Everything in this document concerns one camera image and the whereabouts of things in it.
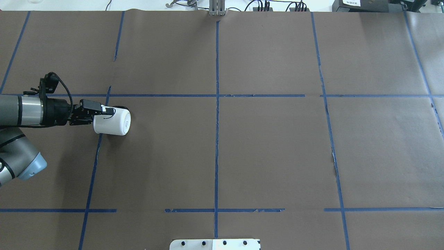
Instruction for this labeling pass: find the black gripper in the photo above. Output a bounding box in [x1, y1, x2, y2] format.
[69, 99, 116, 126]

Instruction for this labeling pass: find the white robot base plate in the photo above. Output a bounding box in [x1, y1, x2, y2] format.
[169, 239, 261, 250]

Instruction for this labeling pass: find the brown paper table cover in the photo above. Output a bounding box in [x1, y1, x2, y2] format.
[1, 10, 443, 250]

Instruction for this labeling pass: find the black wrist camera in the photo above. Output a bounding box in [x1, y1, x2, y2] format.
[38, 72, 60, 97]

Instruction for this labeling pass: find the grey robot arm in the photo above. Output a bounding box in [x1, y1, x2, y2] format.
[0, 95, 117, 186]

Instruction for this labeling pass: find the aluminium frame post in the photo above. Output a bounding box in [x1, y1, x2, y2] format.
[208, 0, 226, 16]

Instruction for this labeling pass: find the white mug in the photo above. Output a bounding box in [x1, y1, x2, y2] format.
[93, 105, 131, 136]

